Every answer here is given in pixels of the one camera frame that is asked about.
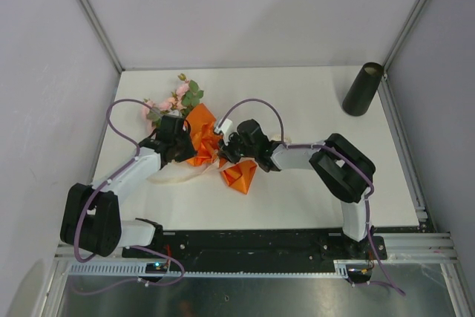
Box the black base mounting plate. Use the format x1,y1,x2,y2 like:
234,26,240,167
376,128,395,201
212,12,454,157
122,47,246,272
121,229,387,273

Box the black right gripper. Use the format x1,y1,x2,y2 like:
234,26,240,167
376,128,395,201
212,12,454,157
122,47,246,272
217,131,257,166

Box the grey slotted cable duct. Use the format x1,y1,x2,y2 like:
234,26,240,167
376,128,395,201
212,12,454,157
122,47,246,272
66,260,352,280

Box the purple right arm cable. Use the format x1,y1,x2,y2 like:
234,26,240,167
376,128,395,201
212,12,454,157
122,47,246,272
220,98,406,296

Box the aluminium frame rail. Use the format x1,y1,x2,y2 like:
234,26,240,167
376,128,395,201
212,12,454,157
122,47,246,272
76,0,124,74

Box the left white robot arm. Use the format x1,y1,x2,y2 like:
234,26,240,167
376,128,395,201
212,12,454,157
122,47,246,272
60,115,197,258

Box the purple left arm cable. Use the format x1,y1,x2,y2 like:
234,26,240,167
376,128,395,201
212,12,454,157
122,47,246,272
69,98,186,295

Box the orange flower bouquet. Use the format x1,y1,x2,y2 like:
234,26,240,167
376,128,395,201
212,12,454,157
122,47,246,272
142,73,257,195

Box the black cylindrical vase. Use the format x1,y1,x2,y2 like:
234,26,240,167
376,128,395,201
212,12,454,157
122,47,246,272
342,62,384,117

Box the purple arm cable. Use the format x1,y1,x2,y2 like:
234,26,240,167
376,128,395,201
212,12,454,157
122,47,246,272
69,98,186,295
220,98,406,296

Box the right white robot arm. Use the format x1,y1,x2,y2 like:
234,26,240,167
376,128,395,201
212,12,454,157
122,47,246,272
218,120,376,258

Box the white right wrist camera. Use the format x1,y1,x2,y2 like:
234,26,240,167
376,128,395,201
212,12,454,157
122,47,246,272
213,118,233,136

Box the cream printed ribbon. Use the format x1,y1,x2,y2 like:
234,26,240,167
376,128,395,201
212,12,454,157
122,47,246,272
148,131,290,186

